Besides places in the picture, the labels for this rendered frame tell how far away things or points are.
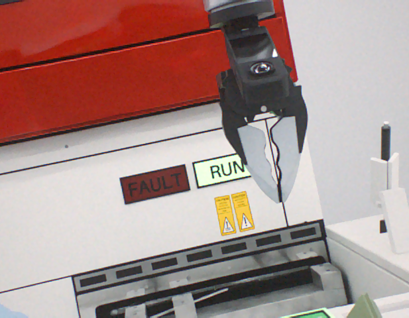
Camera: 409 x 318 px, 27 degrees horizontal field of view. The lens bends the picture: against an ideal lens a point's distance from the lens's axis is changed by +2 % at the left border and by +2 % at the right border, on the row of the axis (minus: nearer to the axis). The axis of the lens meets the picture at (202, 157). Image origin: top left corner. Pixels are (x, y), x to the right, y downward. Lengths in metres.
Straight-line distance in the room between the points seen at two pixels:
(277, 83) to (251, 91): 0.03
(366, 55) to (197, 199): 1.68
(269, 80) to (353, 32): 2.27
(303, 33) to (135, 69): 1.66
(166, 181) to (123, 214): 0.10
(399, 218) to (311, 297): 0.29
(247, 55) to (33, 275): 0.77
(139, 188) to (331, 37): 1.69
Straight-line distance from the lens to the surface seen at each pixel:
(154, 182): 1.47
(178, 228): 1.48
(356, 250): 1.32
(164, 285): 1.48
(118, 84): 1.42
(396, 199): 1.17
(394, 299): 0.98
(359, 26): 3.07
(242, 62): 0.83
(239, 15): 0.88
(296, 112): 0.89
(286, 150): 0.89
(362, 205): 3.07
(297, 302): 1.40
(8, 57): 1.44
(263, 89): 0.80
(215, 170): 1.47
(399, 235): 1.18
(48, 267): 1.49
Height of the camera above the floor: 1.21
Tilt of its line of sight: 3 degrees down
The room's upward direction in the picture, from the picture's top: 12 degrees counter-clockwise
